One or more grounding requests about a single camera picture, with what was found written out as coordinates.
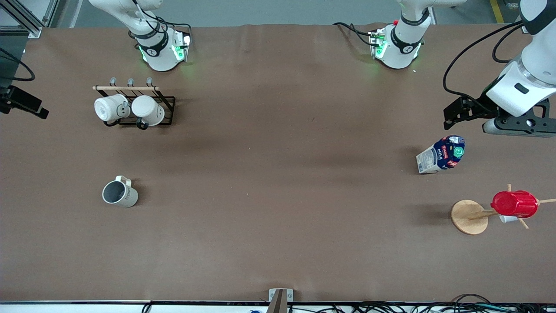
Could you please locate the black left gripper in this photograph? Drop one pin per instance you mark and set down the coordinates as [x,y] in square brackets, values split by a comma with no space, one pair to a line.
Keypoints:
[483,109]

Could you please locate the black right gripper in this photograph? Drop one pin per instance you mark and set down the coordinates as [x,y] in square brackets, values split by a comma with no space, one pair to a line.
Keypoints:
[19,99]

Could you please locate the blue white milk carton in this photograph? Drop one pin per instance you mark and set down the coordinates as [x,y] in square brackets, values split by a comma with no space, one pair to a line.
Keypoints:
[438,158]

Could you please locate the grey ceramic mug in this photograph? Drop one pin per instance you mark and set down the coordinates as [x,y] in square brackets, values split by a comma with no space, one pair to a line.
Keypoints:
[126,198]

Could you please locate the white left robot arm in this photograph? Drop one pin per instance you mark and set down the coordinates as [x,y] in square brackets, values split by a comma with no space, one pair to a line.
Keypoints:
[404,48]

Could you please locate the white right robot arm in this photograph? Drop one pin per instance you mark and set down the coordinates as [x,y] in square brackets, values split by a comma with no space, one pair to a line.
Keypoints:
[160,58]

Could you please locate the red plastic cup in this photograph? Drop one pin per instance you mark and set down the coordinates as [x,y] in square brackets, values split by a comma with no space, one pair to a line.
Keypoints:
[514,204]

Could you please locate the small white cup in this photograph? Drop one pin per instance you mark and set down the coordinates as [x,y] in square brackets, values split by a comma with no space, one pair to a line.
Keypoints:
[507,219]

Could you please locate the white mug with face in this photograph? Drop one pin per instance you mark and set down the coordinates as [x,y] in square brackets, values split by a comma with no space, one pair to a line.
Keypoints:
[108,108]

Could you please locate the wooden mug tree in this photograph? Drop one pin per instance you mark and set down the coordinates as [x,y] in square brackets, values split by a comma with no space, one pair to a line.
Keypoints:
[467,217]

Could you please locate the plain white mug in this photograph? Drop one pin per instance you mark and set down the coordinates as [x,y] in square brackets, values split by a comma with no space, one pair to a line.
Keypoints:
[147,108]

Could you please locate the aluminium frame profile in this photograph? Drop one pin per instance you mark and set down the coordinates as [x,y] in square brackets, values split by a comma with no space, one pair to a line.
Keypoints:
[26,24]

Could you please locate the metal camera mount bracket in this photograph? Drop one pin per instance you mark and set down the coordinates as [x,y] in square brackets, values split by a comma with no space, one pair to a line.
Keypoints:
[280,300]

